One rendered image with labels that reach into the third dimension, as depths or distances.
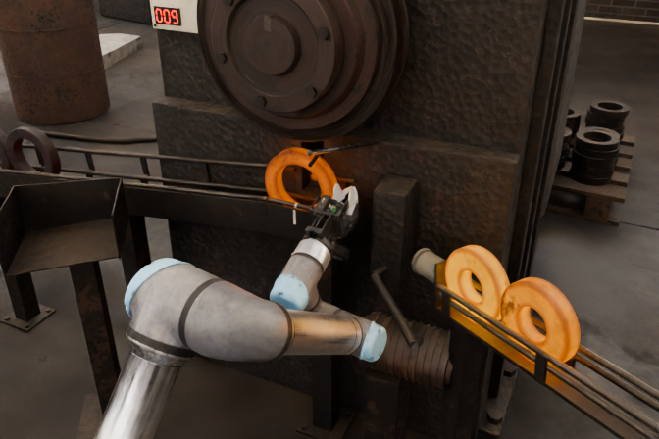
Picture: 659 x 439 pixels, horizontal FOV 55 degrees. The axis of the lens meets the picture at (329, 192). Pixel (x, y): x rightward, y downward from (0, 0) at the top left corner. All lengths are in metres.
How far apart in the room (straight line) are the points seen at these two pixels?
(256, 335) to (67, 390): 1.29
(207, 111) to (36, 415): 1.04
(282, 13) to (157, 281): 0.57
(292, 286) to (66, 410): 1.06
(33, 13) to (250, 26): 2.89
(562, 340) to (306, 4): 0.75
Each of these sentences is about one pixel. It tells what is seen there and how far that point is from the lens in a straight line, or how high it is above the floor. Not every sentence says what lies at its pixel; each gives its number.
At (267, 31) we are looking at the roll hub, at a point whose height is 1.14.
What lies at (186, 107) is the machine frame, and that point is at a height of 0.87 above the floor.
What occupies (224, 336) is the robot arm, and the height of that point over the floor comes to 0.82.
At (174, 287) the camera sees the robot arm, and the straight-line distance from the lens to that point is 1.00.
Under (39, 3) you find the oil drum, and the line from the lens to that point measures 4.09.
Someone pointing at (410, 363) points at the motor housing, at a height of 0.49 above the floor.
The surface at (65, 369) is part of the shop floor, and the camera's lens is 2.26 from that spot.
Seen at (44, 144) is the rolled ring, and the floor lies 0.71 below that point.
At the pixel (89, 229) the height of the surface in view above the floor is 0.60.
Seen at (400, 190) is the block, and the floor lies 0.80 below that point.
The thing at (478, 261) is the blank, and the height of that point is 0.77.
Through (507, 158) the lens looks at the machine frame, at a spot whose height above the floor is 0.87.
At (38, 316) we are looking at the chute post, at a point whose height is 0.01.
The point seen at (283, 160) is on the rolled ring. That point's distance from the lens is 1.49.
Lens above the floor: 1.43
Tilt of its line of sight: 27 degrees down
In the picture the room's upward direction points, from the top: straight up
